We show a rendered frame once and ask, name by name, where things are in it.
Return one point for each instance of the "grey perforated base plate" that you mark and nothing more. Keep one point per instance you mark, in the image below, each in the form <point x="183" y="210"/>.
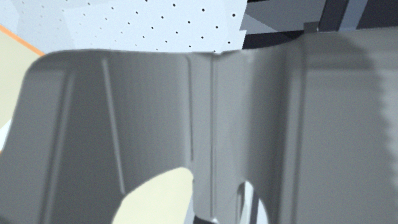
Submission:
<point x="134" y="25"/>

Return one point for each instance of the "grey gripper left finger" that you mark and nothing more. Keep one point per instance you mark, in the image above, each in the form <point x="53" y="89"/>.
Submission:
<point x="90" y="126"/>

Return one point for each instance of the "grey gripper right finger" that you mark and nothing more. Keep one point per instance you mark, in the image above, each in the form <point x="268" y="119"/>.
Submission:
<point x="312" y="125"/>

